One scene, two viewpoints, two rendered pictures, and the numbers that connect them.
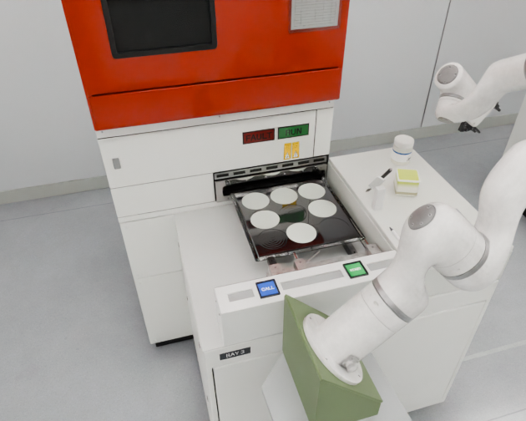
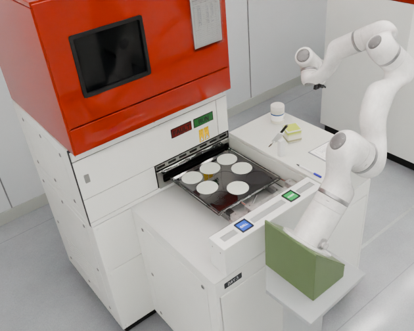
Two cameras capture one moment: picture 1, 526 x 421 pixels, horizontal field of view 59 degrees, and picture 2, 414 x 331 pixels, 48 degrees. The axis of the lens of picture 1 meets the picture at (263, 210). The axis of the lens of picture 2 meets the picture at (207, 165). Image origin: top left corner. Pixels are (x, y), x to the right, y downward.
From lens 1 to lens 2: 0.71 m
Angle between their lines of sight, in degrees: 16
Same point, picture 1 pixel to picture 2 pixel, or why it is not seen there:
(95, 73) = (73, 112)
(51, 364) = not seen: outside the picture
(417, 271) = (346, 173)
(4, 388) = not seen: outside the picture
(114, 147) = (85, 165)
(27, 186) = not seen: outside the picture
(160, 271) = (125, 260)
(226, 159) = (162, 152)
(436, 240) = (351, 150)
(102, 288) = (50, 306)
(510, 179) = (374, 106)
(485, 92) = (331, 61)
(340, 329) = (311, 225)
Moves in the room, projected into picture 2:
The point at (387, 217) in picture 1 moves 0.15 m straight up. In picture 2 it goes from (291, 159) to (292, 131)
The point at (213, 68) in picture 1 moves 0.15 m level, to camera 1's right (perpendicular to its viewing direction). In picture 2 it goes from (150, 88) to (184, 79)
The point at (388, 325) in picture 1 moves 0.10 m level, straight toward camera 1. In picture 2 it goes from (338, 211) to (345, 231)
